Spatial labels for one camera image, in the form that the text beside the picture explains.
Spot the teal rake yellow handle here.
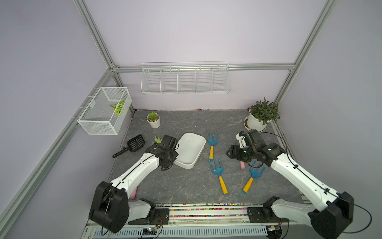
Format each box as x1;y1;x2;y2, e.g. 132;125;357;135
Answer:
208;132;219;161
209;158;228;195

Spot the white plastic storage box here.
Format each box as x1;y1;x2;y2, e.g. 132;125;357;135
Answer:
174;132;206;169

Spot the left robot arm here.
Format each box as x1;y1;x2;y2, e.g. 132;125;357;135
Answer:
89;135;178;233

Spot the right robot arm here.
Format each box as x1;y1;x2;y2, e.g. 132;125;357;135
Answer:
226;129;354;239

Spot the black plastic scoop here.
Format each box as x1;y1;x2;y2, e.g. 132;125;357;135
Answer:
112;134;145;158

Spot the small white potted succulent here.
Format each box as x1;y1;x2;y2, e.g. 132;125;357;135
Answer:
146;112;160;129

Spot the large white potted plant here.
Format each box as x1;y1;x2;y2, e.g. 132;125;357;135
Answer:
244;98;281;132

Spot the green leaf in basket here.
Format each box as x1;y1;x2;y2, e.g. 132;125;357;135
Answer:
111;100;125;115

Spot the green rake wooden handle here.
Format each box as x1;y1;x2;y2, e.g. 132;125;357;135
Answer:
154;136;162;144

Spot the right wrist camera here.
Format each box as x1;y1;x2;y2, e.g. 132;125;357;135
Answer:
236;131;247;148

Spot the small purple rake pink handle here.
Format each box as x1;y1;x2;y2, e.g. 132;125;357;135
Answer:
129;187;138;200

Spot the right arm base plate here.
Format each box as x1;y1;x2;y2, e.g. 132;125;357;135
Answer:
247;207;289;224

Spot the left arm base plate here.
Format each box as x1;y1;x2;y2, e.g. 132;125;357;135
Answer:
128;209;170;225

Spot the white mesh wall basket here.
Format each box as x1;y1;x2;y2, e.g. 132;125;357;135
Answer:
77;87;132;135

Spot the white wire wall shelf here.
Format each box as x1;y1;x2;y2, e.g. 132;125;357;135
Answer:
140;62;231;95

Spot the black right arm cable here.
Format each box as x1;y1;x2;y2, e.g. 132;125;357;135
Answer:
259;131;373;235

